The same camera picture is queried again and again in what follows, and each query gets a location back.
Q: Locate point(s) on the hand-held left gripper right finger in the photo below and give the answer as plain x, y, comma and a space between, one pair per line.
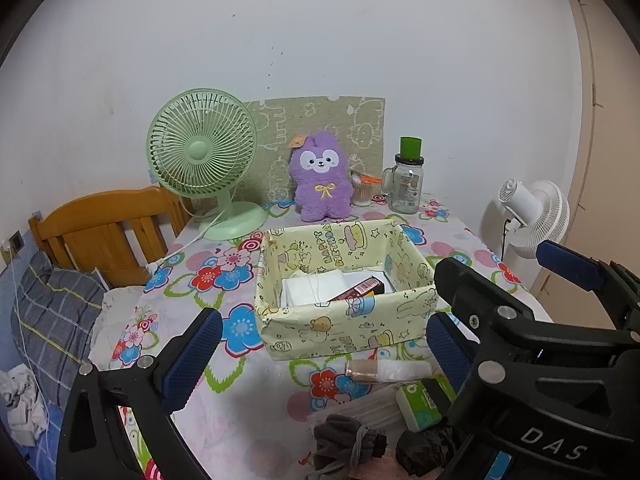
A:
447, 355

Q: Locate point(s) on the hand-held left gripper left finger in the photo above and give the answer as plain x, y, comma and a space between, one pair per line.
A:
195, 355

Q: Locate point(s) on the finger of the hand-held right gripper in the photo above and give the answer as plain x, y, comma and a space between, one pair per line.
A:
570, 265
465, 280

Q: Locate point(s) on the green white tissue packet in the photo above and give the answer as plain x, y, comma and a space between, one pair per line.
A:
417, 405

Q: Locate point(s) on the black cloth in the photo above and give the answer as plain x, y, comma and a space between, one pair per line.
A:
425, 447

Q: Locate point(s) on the yellow printed storage box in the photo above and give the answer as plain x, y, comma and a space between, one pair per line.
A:
330, 327

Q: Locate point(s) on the roll of white plastic bags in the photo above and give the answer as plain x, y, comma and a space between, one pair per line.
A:
395, 370

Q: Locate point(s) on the white standing fan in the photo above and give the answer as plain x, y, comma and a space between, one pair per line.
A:
540, 215

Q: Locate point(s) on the floral tablecloth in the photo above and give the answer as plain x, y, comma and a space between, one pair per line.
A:
240, 410

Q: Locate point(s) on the white bedding cloth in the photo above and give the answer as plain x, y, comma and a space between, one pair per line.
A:
117, 310

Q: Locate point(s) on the dark red small box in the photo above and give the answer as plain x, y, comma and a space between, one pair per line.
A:
362, 287

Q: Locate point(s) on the glass jar mug green lid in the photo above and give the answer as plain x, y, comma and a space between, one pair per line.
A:
406, 185

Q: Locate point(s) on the grey plaid pillow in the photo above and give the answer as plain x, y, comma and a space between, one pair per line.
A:
55, 310

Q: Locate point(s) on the wooden headboard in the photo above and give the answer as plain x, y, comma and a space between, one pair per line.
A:
100, 240

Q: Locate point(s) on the blue bed sheet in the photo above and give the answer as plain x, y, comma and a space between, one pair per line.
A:
50, 430

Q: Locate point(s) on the purple plush toy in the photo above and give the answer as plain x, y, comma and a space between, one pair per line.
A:
322, 195

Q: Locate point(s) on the crumpled white cloth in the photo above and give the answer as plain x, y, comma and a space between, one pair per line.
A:
22, 405

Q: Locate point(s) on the green desk fan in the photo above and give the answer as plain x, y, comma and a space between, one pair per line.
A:
197, 150

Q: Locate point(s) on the green printed board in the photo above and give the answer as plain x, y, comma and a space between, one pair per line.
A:
325, 115

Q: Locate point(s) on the wall socket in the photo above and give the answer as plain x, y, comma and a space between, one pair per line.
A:
16, 241

